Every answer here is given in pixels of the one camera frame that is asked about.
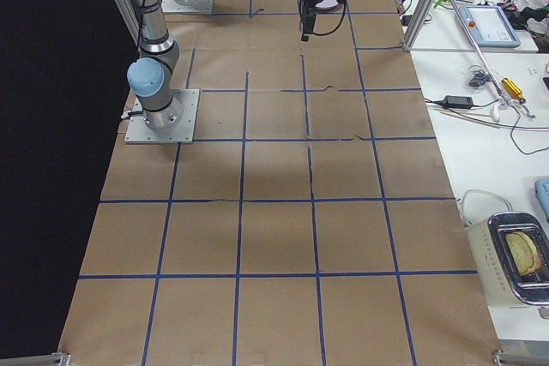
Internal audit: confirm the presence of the yellow tool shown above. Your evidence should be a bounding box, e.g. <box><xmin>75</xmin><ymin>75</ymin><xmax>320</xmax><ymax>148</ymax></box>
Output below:
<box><xmin>501</xmin><ymin>78</ymin><xmax>526</xmax><ymax>104</ymax></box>

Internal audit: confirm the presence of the brown paper table cover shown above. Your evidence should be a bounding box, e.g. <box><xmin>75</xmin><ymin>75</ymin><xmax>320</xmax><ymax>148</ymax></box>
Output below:
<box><xmin>59</xmin><ymin>0</ymin><xmax>498</xmax><ymax>365</ymax></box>

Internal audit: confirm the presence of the white toaster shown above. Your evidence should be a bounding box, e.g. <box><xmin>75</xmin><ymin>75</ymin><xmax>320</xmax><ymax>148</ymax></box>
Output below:
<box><xmin>465</xmin><ymin>211</ymin><xmax>548</xmax><ymax>319</ymax></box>

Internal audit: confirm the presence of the toast slice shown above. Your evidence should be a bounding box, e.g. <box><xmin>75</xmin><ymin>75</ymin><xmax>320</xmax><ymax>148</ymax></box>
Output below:
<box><xmin>505</xmin><ymin>231</ymin><xmax>541</xmax><ymax>276</ymax></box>

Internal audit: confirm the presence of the aluminium frame post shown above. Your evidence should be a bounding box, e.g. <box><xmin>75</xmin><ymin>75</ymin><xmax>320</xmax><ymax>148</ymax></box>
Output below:
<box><xmin>401</xmin><ymin>0</ymin><xmax>456</xmax><ymax>52</ymax></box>

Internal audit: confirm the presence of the black power adapter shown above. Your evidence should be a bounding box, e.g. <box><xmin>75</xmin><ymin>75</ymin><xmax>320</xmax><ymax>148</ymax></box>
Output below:
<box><xmin>442</xmin><ymin>95</ymin><xmax>474</xmax><ymax>110</ymax></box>

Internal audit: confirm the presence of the long metal rod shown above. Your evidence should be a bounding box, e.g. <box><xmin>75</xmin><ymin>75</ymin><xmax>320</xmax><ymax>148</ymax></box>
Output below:
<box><xmin>449</xmin><ymin>0</ymin><xmax>510</xmax><ymax>105</ymax></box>

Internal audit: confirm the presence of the blue teach pendant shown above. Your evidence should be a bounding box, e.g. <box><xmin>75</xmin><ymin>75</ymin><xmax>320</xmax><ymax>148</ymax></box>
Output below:
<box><xmin>458</xmin><ymin>5</ymin><xmax>521</xmax><ymax>48</ymax></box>

